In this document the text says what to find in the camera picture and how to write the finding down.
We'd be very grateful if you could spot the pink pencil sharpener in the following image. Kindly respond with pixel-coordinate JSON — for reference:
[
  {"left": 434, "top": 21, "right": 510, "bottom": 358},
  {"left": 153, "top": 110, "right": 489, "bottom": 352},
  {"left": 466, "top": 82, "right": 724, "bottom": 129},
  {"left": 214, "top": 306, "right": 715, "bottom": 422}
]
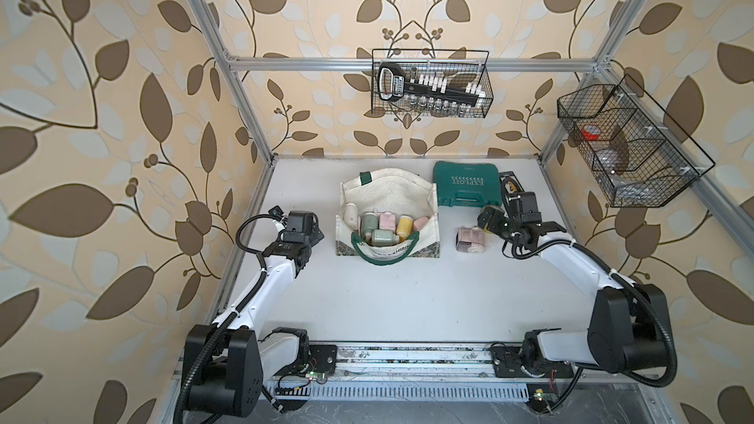
[
  {"left": 412, "top": 216, "right": 430, "bottom": 232},
  {"left": 456, "top": 227, "right": 486, "bottom": 254},
  {"left": 379, "top": 212, "right": 398, "bottom": 232}
]

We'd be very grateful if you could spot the cream floral tote bag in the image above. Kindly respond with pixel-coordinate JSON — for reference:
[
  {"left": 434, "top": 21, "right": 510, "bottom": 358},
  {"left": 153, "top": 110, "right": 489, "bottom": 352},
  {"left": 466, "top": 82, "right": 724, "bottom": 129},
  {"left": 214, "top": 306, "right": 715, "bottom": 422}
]
[{"left": 335, "top": 168, "right": 441, "bottom": 267}]

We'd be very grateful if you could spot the cream pencil sharpener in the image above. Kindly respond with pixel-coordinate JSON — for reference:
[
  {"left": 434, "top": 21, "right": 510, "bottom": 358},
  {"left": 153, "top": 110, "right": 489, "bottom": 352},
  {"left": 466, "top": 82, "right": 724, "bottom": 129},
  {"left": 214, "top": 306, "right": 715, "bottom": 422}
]
[{"left": 343, "top": 202, "right": 361, "bottom": 233}]

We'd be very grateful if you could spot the green pencil sharpener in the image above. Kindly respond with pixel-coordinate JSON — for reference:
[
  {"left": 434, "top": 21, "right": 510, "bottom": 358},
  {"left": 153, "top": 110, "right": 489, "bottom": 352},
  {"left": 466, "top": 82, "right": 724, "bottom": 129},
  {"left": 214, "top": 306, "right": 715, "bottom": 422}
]
[
  {"left": 371, "top": 229, "right": 402, "bottom": 247},
  {"left": 359, "top": 212, "right": 379, "bottom": 239}
]

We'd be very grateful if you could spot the yellow pencil sharpener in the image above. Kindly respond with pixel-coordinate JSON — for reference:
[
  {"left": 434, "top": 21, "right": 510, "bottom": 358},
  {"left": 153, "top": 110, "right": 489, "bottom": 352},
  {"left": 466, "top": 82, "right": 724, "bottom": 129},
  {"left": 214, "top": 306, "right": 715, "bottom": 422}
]
[{"left": 396, "top": 215, "right": 414, "bottom": 241}]

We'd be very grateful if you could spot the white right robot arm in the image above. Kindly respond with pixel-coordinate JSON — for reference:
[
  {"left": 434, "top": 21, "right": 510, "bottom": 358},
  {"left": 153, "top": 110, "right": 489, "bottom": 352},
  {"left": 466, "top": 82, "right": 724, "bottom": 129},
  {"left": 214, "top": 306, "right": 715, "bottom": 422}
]
[{"left": 477, "top": 192, "right": 679, "bottom": 388}]

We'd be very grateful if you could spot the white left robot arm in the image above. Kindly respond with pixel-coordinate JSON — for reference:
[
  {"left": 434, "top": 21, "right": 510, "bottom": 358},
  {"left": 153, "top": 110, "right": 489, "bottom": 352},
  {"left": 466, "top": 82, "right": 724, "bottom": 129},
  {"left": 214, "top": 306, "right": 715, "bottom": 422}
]
[{"left": 172, "top": 206, "right": 324, "bottom": 423}]

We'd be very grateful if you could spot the black parallel charging board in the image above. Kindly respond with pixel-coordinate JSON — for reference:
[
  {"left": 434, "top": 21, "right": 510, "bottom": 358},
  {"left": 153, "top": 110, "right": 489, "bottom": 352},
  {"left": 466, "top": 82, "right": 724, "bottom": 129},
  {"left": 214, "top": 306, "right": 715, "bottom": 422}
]
[{"left": 499, "top": 171, "right": 523, "bottom": 196}]

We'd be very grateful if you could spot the green plastic tool case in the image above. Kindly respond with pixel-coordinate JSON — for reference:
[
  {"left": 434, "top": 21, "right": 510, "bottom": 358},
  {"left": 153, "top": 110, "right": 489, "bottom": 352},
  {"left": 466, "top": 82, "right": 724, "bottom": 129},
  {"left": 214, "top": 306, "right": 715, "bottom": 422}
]
[{"left": 433, "top": 161, "right": 502, "bottom": 208}]

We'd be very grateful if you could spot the red tape roll in basket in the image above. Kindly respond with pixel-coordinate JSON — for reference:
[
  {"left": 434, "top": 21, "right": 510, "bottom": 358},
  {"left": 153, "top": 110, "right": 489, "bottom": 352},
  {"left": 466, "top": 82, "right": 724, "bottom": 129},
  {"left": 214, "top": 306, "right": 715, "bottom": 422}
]
[{"left": 580, "top": 124, "right": 603, "bottom": 141}]

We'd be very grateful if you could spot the black socket wrench set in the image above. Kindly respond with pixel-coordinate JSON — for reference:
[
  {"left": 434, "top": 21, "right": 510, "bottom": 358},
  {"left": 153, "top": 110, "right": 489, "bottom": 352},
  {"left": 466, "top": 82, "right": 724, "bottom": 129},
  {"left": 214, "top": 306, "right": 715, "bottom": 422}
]
[{"left": 373, "top": 62, "right": 493, "bottom": 107}]

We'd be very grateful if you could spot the black wire basket right wall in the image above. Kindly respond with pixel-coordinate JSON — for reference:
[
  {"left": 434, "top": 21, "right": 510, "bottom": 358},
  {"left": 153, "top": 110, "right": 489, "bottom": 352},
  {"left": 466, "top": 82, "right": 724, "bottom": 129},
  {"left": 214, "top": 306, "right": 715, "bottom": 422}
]
[{"left": 557, "top": 75, "right": 715, "bottom": 208}]

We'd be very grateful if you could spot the black wire basket wall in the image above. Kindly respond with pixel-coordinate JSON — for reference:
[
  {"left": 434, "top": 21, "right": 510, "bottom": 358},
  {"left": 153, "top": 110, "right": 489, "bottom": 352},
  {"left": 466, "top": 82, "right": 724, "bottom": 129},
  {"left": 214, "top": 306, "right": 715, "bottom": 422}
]
[
  {"left": 557, "top": 75, "right": 715, "bottom": 208},
  {"left": 371, "top": 47, "right": 494, "bottom": 119}
]

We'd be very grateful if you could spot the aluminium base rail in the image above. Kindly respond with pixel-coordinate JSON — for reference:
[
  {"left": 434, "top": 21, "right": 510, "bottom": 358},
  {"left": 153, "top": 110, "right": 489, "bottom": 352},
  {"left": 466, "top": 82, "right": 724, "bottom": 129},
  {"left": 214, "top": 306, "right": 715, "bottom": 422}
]
[{"left": 176, "top": 340, "right": 649, "bottom": 384}]

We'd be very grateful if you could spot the black wire basket back wall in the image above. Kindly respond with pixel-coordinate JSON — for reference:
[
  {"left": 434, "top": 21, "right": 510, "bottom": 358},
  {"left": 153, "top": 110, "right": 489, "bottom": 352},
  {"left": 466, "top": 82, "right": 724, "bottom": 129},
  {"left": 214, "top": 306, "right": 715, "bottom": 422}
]
[{"left": 371, "top": 47, "right": 494, "bottom": 119}]

